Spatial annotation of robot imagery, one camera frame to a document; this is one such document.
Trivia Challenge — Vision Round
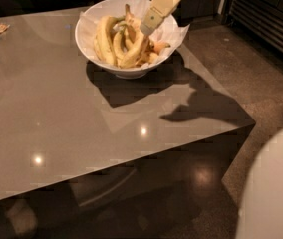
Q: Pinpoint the small crumpled wrapper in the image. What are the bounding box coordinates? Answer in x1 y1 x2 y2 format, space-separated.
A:
0 24 9 34

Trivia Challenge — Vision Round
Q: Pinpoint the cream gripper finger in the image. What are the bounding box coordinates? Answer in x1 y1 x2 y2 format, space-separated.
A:
140 0 181 36

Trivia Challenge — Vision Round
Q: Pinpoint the white paper bowl liner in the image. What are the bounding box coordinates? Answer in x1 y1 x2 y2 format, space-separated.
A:
75 0 188 72

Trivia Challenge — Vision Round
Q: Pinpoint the large yellow banana left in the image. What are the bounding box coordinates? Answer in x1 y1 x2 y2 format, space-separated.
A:
94 16 118 66

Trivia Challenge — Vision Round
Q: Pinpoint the black slatted appliance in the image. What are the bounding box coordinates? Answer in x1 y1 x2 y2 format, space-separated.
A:
222 0 283 54

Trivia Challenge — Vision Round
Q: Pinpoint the spotted yellow banana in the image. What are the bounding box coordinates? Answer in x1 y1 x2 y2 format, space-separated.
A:
120 4 149 69

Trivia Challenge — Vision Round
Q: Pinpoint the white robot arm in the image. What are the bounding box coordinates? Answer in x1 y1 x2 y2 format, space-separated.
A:
163 22 283 239

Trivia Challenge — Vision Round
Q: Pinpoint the white ceramic bowl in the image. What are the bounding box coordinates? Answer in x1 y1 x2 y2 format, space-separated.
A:
75 0 187 79

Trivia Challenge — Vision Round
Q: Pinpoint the small yellow banana middle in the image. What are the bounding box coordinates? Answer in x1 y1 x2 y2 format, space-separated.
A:
113 31 125 67

